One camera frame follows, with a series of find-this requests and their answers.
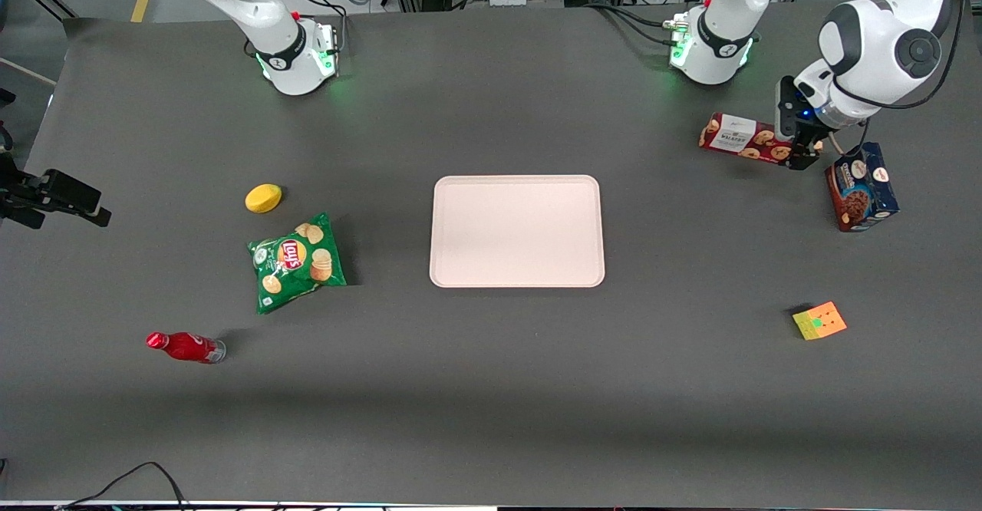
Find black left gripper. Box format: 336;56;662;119
776;75;822;171

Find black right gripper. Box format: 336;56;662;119
0;170;112;229

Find red cookie box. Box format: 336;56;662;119
698;112;802;166

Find blue chocolate cookie box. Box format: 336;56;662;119
825;141;901;233

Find pale pink plastic tray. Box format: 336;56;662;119
430;175;606;289

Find orange yellow puzzle cube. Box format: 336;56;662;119
793;301;848;341

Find yellow lemon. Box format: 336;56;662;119
245;183;283;214

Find red cola bottle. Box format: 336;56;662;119
146;331;227;364

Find green potato chips bag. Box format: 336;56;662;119
247;213;348;315

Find dark grey table cover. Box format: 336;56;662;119
0;1;982;509

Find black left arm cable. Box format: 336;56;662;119
832;0;969;110

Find black left arm base cables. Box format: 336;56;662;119
583;0;691;48

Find thin black floor cable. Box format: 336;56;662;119
58;461;189;511

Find black right arm base cable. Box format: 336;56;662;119
290;0;351;59

